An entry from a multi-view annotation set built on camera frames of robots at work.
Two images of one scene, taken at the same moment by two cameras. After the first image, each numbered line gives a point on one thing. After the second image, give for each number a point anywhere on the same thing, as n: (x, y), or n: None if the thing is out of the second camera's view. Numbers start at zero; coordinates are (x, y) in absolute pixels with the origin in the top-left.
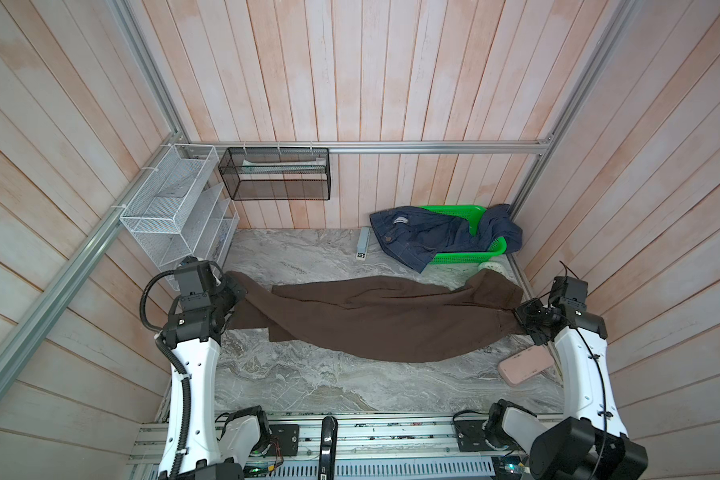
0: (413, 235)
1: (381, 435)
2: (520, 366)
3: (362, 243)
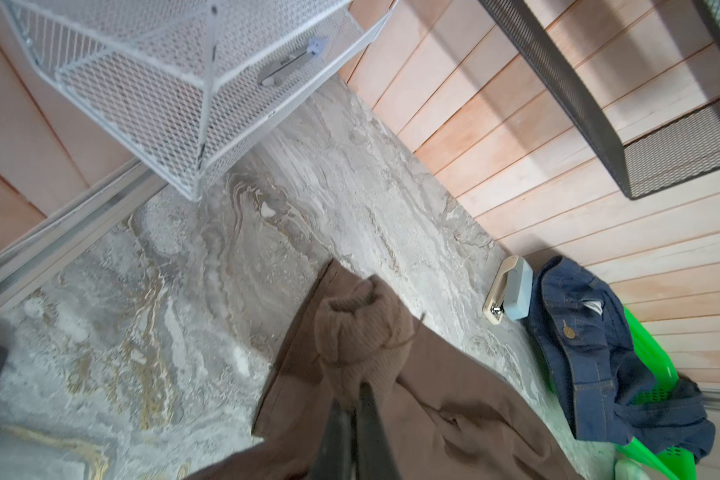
0: (608, 393)
1: None
2: None
3: (510, 296)
